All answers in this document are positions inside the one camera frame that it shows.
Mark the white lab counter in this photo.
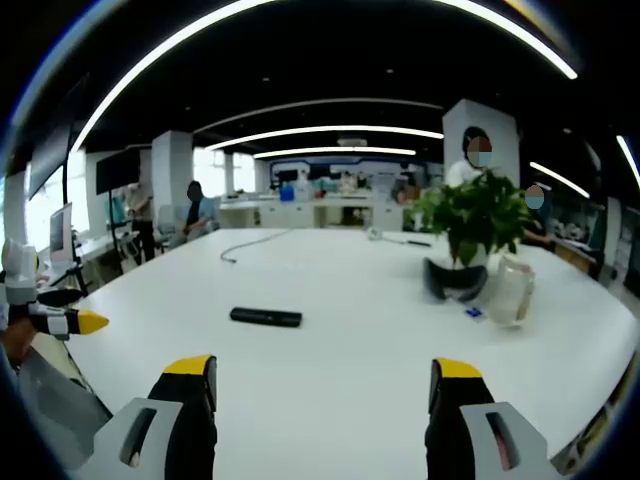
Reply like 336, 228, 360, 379
218, 196, 407, 232

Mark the grey cable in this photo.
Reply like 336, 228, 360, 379
220, 229, 292, 264

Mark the clear plastic container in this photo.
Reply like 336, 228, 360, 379
486, 253, 537, 328

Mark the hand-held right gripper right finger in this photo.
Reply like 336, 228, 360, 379
424, 356, 564, 480

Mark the green potted plant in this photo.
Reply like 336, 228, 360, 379
403, 168, 537, 271

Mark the white ceiling strip light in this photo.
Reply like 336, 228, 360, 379
615, 133, 640, 190
266, 146, 417, 160
68, 0, 580, 154
204, 124, 446, 152
528, 160, 592, 200

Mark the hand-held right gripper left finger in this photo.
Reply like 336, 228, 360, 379
74, 353, 219, 480

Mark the black headset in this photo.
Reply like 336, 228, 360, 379
422, 256, 490, 304

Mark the black tripod stand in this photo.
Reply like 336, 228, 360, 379
47, 227, 91, 297

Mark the black remote control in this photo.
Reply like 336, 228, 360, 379
229, 306, 304, 329

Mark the computer monitor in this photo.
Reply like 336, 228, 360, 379
48, 201, 75, 267

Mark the person's left hand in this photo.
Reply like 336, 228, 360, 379
0, 315, 35, 369

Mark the white device with black handle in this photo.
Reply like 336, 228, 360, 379
366, 226, 432, 248

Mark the black wall screen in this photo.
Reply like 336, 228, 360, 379
94, 148, 142, 194

